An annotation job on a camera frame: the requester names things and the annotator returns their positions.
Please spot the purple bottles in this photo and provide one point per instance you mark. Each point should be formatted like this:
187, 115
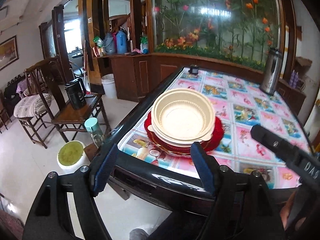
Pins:
294, 78

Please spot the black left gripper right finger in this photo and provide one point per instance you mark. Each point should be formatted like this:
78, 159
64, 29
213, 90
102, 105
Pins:
243, 208

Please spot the glass flower display cabinet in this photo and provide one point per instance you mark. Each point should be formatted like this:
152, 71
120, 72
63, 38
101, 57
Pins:
238, 31

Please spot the small black clock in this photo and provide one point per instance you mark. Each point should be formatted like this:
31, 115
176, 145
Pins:
193, 69

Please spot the beige plastic bowl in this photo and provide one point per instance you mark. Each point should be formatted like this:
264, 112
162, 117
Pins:
182, 114

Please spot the white bucket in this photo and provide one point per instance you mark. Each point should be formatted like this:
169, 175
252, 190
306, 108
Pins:
109, 86

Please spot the framed wall painting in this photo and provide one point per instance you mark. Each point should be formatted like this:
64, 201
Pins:
8, 52

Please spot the black electric kettle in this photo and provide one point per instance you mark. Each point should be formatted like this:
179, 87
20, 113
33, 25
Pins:
76, 92

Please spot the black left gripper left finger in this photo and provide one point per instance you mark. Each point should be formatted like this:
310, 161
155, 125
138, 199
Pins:
49, 216

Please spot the colourful patterned tablecloth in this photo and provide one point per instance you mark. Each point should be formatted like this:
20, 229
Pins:
240, 104

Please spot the wooden side table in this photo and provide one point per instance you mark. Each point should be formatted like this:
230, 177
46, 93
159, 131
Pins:
69, 120

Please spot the red plastic plate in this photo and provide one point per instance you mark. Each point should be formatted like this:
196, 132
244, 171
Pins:
209, 145

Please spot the stainless steel thermos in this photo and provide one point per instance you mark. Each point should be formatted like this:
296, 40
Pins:
272, 71

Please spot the teal lid water bottle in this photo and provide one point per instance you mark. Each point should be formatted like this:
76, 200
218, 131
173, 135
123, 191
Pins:
92, 126

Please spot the white foam plate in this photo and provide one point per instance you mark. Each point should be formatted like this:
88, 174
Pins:
181, 143

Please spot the wooden chair with cushion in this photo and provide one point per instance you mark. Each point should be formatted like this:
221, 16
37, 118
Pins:
37, 99

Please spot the blue water jug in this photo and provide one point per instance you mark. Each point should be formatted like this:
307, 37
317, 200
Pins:
121, 42

